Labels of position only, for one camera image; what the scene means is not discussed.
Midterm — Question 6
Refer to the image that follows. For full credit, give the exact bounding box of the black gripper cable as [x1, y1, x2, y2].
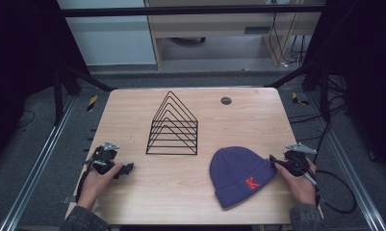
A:
[75, 162, 95, 204]
[314, 169, 358, 215]

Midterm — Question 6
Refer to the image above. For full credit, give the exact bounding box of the black wire triangular rack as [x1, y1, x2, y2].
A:
[145, 90, 199, 157]

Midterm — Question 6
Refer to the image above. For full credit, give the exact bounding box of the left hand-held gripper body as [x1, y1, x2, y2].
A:
[84, 141, 120, 176]

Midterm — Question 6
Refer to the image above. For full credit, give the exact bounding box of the aluminium floor rail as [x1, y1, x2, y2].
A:
[308, 91, 386, 231]
[0, 95, 77, 231]

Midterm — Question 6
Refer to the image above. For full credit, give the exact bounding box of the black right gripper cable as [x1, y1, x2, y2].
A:
[314, 169, 358, 215]

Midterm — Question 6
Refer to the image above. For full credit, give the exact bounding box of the black floor cable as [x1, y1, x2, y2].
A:
[17, 109, 37, 130]

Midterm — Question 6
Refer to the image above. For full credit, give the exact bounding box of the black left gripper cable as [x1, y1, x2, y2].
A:
[75, 162, 95, 204]

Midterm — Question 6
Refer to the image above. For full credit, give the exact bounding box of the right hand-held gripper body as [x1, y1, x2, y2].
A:
[283, 141, 319, 178]

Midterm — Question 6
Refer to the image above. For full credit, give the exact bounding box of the person's right hand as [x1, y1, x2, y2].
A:
[274, 159, 318, 207]

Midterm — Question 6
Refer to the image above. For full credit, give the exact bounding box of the black frame strut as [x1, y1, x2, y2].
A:
[53, 64, 116, 126]
[265, 63, 331, 123]

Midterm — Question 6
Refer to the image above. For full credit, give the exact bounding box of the person's left hand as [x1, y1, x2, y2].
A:
[76, 162, 124, 212]

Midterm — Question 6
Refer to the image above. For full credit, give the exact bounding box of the yellow black hazard tape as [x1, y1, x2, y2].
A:
[291, 91, 311, 107]
[86, 94, 99, 113]

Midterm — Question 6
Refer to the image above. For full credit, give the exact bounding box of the bundle of hanging desk cables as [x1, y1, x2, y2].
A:
[268, 12, 308, 68]

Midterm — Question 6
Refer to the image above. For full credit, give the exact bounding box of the black horizontal frame bar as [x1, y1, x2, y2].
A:
[60, 4, 325, 18]

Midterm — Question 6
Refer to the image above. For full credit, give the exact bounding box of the purple knitted beanie hat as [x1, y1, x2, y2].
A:
[208, 145, 278, 210]

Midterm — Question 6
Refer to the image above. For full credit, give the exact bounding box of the white cabinet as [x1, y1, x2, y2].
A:
[57, 0, 158, 67]

